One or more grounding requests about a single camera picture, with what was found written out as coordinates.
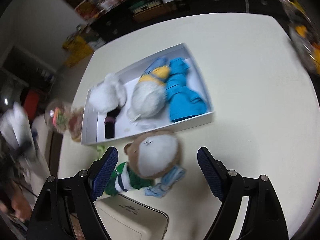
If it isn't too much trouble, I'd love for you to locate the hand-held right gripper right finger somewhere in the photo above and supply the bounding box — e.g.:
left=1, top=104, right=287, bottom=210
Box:
left=197, top=147, right=290, bottom=240

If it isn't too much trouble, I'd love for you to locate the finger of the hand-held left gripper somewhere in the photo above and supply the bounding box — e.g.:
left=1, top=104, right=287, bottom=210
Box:
left=11, top=137, right=35, bottom=155

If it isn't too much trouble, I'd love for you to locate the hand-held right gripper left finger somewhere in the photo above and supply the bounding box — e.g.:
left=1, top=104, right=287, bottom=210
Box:
left=26, top=146, right=119, bottom=240

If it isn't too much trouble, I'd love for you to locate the light green cloth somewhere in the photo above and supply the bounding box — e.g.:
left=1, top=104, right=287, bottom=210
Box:
left=96, top=144, right=108, bottom=159

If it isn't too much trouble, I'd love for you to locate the green yellow knit scarf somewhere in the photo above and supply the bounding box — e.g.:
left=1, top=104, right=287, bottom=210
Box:
left=104, top=162, right=154, bottom=197

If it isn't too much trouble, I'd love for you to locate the white cardboard box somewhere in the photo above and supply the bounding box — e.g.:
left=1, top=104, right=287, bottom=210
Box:
left=80, top=42, right=215, bottom=146

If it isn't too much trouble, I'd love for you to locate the brown plush bear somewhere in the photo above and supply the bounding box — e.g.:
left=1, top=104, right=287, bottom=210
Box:
left=124, top=130, right=182, bottom=180

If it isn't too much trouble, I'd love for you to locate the white fluffy plush toy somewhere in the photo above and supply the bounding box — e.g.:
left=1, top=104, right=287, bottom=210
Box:
left=89, top=73, right=128, bottom=113

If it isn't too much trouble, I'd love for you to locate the blue doll coat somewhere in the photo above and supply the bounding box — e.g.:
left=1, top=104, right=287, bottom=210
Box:
left=165, top=57, right=208, bottom=123

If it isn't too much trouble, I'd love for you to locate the white plush with yellow scarf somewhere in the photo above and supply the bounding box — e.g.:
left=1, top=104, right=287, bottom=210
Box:
left=127, top=56, right=171, bottom=130

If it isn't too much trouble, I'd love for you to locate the person's left hand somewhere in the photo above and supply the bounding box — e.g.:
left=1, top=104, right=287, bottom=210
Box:
left=9, top=192, right=34, bottom=222

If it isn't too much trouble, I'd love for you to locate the white cushioned chair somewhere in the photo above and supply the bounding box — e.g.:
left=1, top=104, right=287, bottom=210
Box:
left=31, top=116, right=64, bottom=180

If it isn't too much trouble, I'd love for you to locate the glass dome with rose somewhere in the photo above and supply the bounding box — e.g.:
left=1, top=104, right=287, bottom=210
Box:
left=44, top=99, right=85, bottom=143

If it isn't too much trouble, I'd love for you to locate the red board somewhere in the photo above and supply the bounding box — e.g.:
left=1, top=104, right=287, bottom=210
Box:
left=24, top=90, right=43, bottom=115

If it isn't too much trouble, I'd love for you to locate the yellow plastic crate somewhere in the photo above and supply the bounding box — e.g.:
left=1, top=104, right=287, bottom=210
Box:
left=62, top=36, right=85, bottom=51
left=64, top=55, right=83, bottom=67
left=75, top=45, right=93, bottom=61

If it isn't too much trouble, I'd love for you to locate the red patterned poster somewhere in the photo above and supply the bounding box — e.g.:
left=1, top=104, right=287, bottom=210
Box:
left=75, top=0, right=93, bottom=18

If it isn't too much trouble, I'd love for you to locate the glass bowl of snacks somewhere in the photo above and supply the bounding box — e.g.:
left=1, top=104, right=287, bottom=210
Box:
left=287, top=0, right=320, bottom=73

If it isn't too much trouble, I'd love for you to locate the blue picture box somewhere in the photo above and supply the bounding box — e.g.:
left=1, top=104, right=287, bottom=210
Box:
left=95, top=0, right=113, bottom=11

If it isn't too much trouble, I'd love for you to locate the brown flat box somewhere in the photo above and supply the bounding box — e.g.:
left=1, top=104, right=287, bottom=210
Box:
left=132, top=5, right=173, bottom=22

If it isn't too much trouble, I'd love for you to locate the black long cabinet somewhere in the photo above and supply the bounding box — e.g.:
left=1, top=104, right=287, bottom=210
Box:
left=87, top=0, right=295, bottom=45

